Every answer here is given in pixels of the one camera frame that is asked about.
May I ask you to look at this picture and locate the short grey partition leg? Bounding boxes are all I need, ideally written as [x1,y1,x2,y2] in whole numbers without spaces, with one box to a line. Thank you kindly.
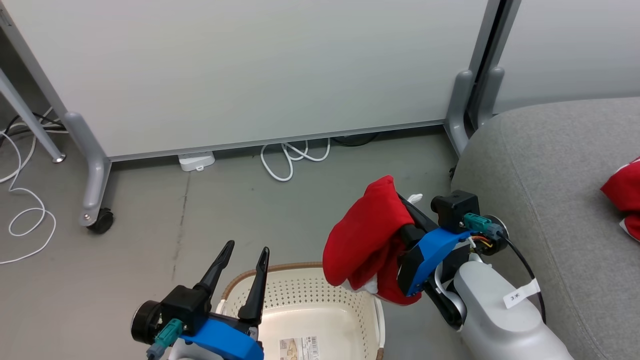
[474,65,506,129]
[443,69,475,157]

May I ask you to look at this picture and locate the looped white cable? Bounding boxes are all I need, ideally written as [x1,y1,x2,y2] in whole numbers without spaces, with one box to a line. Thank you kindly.
[259,138,332,183]

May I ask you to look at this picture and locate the grey metal table leg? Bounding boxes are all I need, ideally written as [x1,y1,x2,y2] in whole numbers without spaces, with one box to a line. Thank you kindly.
[0,69,67,165]

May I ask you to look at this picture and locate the narrow white partition panel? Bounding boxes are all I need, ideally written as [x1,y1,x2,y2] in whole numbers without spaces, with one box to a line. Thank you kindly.
[492,0,640,115]

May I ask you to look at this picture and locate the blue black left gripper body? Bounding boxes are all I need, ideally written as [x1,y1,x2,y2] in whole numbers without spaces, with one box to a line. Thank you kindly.
[130,299,265,360]

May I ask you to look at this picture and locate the right arm cable teal plug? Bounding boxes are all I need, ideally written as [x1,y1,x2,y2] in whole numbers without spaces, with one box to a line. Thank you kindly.
[462,212,547,324]

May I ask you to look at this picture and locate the grey partition leg with caster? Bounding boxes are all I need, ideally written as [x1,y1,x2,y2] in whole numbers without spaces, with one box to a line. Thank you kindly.
[62,110,112,227]

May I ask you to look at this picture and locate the arm cable teal plug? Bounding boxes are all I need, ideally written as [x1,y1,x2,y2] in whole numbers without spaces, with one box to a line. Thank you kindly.
[462,212,547,324]
[147,318,185,360]

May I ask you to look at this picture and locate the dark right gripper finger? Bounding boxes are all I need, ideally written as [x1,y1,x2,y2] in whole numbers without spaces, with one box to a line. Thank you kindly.
[397,194,440,234]
[399,224,426,251]

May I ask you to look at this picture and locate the grey fabric sofa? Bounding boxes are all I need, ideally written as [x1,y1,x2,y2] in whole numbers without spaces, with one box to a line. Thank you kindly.
[449,97,640,360]

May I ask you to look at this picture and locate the black caster wheel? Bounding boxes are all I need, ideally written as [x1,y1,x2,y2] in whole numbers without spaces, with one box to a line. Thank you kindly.
[85,207,115,235]

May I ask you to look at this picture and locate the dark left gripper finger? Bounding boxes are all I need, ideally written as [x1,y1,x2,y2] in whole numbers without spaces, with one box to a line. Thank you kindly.
[194,240,235,301]
[238,247,270,324]

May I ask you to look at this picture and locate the white power adapter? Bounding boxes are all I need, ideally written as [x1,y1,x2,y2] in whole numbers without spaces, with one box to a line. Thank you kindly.
[178,151,216,173]

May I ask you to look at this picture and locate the wide white partition panel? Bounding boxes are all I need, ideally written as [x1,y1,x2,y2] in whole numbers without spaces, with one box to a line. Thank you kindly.
[0,0,502,164]

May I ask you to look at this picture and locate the black floor cable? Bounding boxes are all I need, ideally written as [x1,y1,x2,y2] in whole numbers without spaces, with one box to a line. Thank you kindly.
[332,132,382,148]

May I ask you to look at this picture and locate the left arm cable teal plug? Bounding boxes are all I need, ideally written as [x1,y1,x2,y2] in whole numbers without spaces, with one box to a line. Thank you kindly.
[147,318,185,360]

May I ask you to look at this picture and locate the long white floor cable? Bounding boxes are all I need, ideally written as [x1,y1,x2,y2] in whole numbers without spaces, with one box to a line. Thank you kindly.
[0,107,57,266]

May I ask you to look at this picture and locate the red garment with white trim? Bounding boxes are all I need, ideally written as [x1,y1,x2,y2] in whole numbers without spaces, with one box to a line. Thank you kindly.
[600,157,640,244]

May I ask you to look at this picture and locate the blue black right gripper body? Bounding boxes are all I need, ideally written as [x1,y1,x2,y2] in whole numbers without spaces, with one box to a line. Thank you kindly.
[397,215,510,297]

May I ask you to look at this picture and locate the cream perforated laundry basket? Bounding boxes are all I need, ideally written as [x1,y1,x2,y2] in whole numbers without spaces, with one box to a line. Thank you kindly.
[214,261,386,360]

